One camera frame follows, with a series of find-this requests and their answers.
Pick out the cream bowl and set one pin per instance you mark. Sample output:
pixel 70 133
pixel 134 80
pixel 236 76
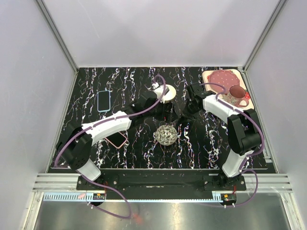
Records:
pixel 169 94

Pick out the pink cased phone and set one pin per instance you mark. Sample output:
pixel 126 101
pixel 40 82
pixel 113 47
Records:
pixel 117 140

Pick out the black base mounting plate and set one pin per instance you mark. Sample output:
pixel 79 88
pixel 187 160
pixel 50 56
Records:
pixel 207 179

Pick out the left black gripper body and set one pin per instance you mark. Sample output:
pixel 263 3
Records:
pixel 162 115

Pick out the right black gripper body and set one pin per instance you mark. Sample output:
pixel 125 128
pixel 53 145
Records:
pixel 189 110

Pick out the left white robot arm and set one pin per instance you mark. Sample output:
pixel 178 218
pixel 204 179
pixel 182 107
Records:
pixel 76 143

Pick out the pink printed mug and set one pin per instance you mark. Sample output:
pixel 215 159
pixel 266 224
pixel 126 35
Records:
pixel 236 96

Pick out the pink dotted plate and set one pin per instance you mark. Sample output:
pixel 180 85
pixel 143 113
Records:
pixel 225 78

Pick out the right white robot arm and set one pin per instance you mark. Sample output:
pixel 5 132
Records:
pixel 245 137

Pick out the strawberry patterned tray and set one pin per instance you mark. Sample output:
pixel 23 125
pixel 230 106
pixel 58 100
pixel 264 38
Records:
pixel 244 107

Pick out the light blue phone case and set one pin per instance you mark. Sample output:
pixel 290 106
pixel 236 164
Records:
pixel 103 101

